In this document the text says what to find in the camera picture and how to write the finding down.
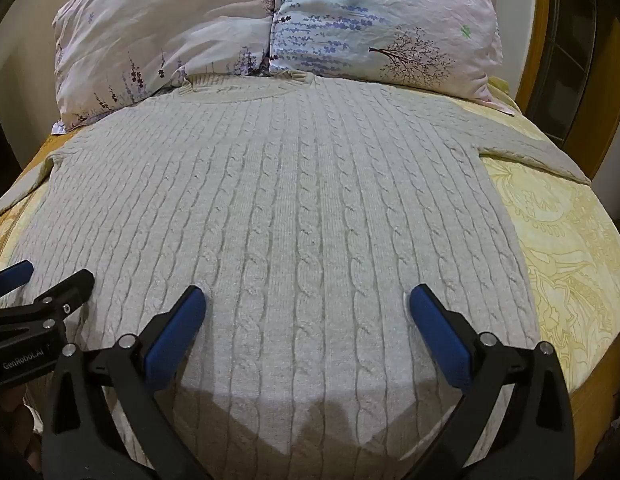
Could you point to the tree print floral pillow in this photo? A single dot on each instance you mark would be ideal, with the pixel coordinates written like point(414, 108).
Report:
point(380, 10)

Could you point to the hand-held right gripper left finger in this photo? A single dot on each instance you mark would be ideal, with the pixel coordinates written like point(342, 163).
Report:
point(177, 335)

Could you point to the yellow patterned blanket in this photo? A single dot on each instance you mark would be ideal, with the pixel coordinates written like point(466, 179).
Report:
point(565, 240)

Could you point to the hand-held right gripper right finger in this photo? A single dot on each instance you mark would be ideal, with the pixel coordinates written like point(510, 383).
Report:
point(437, 335)

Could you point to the wooden furniture frame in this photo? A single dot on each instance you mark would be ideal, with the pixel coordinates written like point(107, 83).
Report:
point(535, 35)

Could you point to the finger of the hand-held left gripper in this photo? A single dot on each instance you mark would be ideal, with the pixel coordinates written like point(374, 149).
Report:
point(12, 275)
point(60, 300)

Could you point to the pink floral pillow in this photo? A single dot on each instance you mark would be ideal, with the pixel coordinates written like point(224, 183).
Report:
point(165, 25)

